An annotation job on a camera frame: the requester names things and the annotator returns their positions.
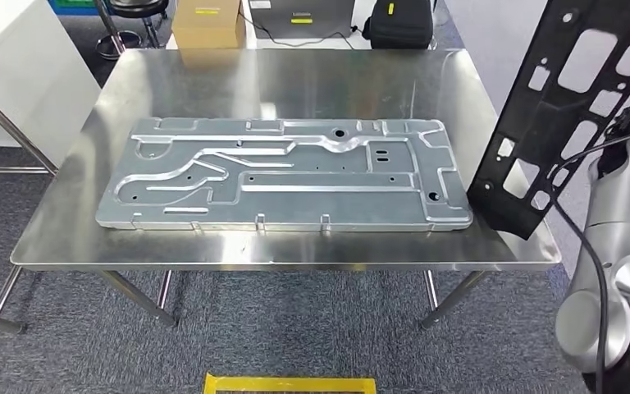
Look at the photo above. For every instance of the black bag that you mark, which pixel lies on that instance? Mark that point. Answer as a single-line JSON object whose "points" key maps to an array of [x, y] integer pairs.
{"points": [[402, 27]]}

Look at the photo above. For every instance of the grey laptop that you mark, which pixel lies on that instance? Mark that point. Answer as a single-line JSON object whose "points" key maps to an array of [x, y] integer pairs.
{"points": [[304, 11]]}

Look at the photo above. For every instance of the black license plate frame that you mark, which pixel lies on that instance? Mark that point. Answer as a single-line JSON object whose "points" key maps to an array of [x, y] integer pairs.
{"points": [[532, 125]]}

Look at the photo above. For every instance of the stamped sheet metal panel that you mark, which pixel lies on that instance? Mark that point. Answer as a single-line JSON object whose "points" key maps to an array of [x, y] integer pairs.
{"points": [[293, 201]]}

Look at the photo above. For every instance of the stainless steel workbench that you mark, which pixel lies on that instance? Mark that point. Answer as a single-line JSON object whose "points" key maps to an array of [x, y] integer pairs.
{"points": [[293, 81]]}

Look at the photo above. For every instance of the white laptop sticker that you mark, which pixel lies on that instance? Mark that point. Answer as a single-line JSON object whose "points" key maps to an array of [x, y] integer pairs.
{"points": [[259, 4]]}

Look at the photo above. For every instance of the black stool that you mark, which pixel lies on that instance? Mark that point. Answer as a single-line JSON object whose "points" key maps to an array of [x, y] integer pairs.
{"points": [[138, 6]]}

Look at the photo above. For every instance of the white cabinet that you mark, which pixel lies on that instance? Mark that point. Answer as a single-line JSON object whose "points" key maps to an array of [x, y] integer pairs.
{"points": [[32, 81]]}

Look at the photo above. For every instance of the yellow box sticker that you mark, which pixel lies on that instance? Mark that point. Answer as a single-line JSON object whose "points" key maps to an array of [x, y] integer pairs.
{"points": [[207, 11]]}

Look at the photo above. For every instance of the yellow floor tape square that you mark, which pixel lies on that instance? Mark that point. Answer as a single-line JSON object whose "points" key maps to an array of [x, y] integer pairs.
{"points": [[293, 384]]}

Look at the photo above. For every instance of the chrome stool base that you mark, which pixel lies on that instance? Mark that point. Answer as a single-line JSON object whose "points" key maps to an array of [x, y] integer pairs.
{"points": [[116, 46]]}

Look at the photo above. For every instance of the white desk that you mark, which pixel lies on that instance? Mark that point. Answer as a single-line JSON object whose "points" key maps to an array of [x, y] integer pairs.
{"points": [[250, 32]]}

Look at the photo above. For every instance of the brown cardboard box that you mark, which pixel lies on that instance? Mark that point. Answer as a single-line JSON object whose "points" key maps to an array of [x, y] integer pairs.
{"points": [[206, 30]]}

